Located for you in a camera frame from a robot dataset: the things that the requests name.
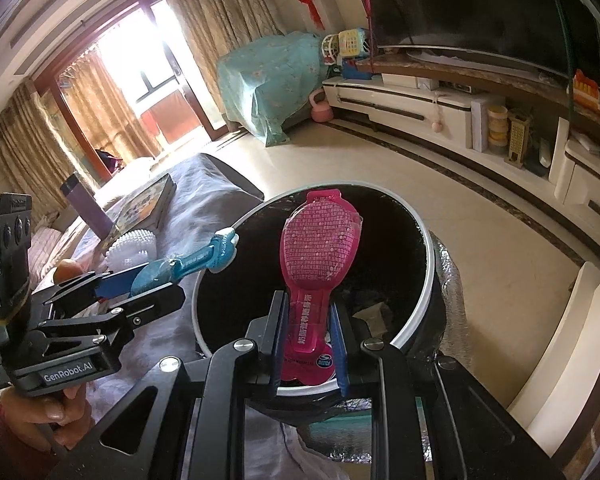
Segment yellow toy register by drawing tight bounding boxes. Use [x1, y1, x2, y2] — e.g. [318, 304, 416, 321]
[337, 27, 369, 59]

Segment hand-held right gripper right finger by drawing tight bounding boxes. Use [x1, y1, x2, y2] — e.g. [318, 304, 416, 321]
[327, 305, 566, 480]

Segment colourful picture book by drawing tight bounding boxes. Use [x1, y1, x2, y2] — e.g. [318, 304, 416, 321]
[97, 174, 177, 252]

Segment blue toothbrush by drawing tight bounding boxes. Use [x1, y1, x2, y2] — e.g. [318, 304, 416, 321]
[130, 227, 241, 297]

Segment blue toy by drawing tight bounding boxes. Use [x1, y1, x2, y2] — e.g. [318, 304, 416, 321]
[340, 57, 377, 81]

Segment pink plastic package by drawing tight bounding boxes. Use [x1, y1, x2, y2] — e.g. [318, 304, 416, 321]
[279, 187, 364, 387]

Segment stacked yellow jars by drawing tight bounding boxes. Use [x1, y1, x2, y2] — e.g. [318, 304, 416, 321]
[487, 105, 511, 149]

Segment purple thermos bottle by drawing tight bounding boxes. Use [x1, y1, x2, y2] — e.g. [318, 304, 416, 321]
[60, 172, 116, 241]

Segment teal furniture cover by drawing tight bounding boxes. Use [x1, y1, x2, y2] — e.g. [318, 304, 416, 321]
[216, 31, 332, 147]

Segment white spiky ball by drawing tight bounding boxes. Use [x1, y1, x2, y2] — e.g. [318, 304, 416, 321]
[105, 229, 157, 274]

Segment green stick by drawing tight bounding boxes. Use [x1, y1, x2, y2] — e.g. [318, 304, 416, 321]
[550, 0, 577, 111]

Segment white television cabinet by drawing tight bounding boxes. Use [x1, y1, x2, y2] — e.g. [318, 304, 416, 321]
[322, 72, 600, 272]

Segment person's left hand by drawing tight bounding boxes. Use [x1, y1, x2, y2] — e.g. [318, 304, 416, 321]
[0, 384, 94, 455]

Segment white box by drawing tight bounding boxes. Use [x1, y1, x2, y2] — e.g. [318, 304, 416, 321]
[470, 97, 492, 154]

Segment wooden building model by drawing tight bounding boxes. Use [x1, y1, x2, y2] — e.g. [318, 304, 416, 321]
[505, 112, 532, 169]

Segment white rimmed bin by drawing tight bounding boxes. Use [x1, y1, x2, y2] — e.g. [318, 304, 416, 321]
[191, 182, 469, 427]

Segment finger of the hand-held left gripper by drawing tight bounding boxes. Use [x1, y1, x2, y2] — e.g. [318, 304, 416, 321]
[36, 284, 187, 347]
[32, 261, 154, 312]

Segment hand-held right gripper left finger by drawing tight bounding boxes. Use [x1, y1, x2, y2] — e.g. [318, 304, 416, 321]
[45, 290, 291, 480]

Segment pink kettlebell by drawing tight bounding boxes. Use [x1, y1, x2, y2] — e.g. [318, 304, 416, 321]
[309, 89, 337, 124]

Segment beige patterned curtain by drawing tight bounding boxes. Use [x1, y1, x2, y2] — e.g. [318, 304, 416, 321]
[0, 80, 97, 222]
[57, 50, 162, 162]
[161, 0, 287, 137]

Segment white side cabinet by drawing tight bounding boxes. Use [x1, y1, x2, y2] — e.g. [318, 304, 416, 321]
[507, 260, 600, 457]

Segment wooden block toy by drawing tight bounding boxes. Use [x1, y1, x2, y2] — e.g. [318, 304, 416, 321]
[572, 69, 600, 112]

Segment pink stick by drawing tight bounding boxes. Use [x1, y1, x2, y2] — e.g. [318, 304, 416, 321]
[359, 0, 382, 77]

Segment black television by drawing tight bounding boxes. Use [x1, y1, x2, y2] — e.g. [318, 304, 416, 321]
[345, 0, 600, 92]

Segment orange fruit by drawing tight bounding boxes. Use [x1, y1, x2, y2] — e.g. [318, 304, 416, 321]
[55, 259, 89, 284]

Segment white toy basket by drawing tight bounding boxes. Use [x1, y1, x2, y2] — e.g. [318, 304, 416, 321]
[321, 32, 346, 67]

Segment purple floral tablecloth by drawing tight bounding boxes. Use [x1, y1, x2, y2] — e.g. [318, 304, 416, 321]
[62, 152, 331, 480]

